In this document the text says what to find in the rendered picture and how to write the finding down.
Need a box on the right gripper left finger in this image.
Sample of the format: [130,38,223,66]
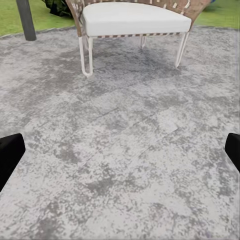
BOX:
[0,133,26,192]

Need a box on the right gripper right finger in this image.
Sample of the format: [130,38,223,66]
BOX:
[224,132,240,172]

